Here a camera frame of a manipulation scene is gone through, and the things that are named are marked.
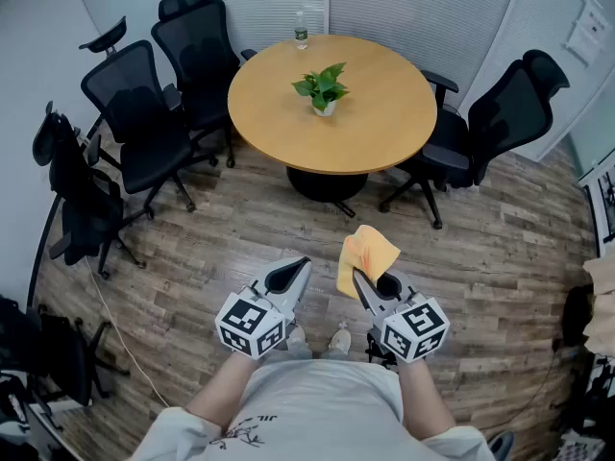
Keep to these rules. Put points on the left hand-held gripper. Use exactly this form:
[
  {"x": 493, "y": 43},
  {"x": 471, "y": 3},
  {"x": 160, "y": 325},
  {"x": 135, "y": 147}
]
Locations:
[{"x": 250, "y": 327}]

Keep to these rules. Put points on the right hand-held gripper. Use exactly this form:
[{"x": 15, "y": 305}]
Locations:
[{"x": 418, "y": 327}]

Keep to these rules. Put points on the orange wiping cloth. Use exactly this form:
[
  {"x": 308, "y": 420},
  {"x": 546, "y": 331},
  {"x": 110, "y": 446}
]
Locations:
[{"x": 365, "y": 248}]

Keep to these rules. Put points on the green potted plant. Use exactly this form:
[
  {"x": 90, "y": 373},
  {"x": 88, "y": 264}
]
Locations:
[{"x": 325, "y": 108}]

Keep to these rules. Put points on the person's left forearm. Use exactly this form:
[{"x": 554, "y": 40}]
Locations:
[{"x": 221, "y": 392}]

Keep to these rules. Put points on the person's right forearm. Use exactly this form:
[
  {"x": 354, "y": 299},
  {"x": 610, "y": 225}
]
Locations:
[{"x": 425, "y": 396}]

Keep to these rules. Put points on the person's left shoe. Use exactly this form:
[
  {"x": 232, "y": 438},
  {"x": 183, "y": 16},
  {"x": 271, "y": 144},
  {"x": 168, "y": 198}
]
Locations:
[{"x": 297, "y": 336}]

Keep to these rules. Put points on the person's shoe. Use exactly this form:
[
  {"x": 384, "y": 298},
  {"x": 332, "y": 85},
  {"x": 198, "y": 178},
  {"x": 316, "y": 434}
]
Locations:
[
  {"x": 297, "y": 336},
  {"x": 340, "y": 340}
]

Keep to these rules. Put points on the black device on floor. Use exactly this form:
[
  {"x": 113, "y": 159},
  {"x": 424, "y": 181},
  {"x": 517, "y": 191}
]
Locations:
[{"x": 377, "y": 348}]

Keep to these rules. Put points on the person's right shoe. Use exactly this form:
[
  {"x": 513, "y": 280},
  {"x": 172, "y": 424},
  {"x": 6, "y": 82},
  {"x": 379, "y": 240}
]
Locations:
[{"x": 340, "y": 340}]

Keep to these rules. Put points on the person's grey trousers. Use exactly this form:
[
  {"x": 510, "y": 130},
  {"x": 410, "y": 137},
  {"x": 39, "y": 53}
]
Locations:
[{"x": 298, "y": 352}]

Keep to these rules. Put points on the person's white shirt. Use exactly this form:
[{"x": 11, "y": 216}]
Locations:
[{"x": 317, "y": 411}]

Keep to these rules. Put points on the black mesh office chair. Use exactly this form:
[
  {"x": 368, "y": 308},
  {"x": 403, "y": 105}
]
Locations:
[
  {"x": 77, "y": 176},
  {"x": 197, "y": 55},
  {"x": 504, "y": 113},
  {"x": 62, "y": 353},
  {"x": 139, "y": 99}
]

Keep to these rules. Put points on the checkered mat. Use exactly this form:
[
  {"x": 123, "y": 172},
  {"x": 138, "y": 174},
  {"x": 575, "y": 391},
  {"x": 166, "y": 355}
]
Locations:
[{"x": 581, "y": 452}]

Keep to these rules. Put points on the clear plastic water bottle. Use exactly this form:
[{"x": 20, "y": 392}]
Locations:
[{"x": 301, "y": 31}]

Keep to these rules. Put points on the black table pedestal base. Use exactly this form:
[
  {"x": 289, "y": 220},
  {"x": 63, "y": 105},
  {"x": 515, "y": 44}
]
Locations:
[{"x": 327, "y": 185}]

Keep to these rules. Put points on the white wall notice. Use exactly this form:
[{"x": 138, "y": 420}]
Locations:
[{"x": 586, "y": 27}]

